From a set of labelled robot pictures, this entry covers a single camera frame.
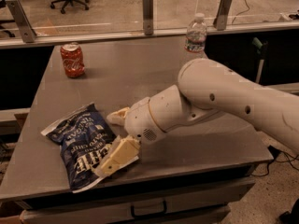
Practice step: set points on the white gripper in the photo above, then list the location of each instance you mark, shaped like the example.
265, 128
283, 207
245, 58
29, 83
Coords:
139, 118

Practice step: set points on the blue Kettle chip bag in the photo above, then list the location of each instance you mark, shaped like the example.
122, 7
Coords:
84, 138

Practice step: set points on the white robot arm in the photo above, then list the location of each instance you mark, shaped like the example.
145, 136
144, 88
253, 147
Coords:
204, 89

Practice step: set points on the clear plastic water bottle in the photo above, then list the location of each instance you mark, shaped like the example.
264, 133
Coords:
195, 40

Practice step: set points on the red Coca-Cola can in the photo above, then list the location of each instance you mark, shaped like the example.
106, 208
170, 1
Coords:
72, 58

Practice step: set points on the grey drawer front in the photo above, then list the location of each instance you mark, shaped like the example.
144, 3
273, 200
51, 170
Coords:
199, 204

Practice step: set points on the black drawer handle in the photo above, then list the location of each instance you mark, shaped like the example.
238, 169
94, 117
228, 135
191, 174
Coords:
148, 211

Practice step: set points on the middle metal glass bracket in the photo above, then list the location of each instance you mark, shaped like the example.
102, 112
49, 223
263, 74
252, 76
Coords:
147, 6

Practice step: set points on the metal glass bracket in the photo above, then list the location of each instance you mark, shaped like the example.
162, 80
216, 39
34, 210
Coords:
147, 6
220, 21
28, 34

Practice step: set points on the left metal glass bracket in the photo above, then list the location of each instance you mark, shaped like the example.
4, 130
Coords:
28, 34

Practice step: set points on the right metal glass bracket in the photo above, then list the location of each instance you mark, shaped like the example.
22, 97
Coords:
220, 21

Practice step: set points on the green-tipped metal post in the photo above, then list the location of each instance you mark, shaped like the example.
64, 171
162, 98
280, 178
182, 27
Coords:
261, 49

